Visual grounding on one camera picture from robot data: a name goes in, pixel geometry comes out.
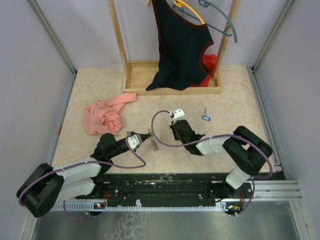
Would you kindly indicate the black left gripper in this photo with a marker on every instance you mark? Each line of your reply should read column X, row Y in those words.
column 144, row 136

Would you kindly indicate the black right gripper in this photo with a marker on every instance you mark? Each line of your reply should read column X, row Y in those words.
column 174, row 131

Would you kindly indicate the large keyring with small rings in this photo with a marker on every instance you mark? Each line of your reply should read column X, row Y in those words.
column 152, row 140

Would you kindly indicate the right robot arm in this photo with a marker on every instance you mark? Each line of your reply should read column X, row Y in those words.
column 249, row 152

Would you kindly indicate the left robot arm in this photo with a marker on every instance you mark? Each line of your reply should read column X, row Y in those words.
column 47, row 185

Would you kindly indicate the blue tagged key bunch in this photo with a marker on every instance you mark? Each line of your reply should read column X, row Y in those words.
column 205, row 116

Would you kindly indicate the pink cloth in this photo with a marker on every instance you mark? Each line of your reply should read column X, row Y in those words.
column 103, row 116

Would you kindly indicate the wooden clothes rack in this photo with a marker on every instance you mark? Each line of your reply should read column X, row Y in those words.
column 138, row 75

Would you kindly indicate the red cloth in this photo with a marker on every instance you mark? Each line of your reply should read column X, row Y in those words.
column 209, row 62

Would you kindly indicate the dark navy tank top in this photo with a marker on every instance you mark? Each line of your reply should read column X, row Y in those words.
column 182, row 45

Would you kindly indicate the yellow clothes hanger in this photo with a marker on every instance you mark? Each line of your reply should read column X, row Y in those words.
column 181, row 4

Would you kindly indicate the grey blue clothes hanger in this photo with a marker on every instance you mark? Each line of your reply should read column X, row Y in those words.
column 218, row 19

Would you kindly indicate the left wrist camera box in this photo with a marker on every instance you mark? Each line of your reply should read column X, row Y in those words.
column 133, row 140

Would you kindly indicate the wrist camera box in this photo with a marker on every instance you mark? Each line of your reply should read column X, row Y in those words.
column 133, row 140
column 177, row 114

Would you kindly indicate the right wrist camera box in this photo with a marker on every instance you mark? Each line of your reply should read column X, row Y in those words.
column 177, row 114

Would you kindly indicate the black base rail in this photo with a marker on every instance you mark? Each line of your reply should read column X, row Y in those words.
column 165, row 189

